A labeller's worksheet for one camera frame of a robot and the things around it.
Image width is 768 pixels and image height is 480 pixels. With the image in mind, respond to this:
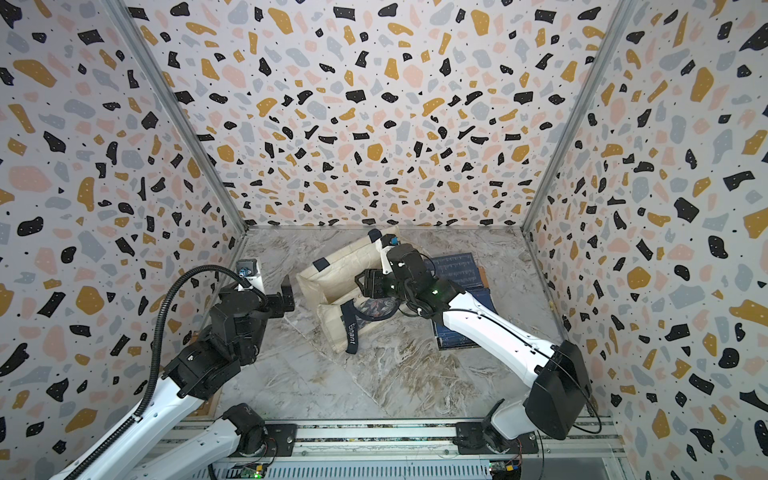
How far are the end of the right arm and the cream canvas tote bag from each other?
2.5 inches

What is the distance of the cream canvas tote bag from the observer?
0.78m

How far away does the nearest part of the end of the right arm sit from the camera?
664 mm
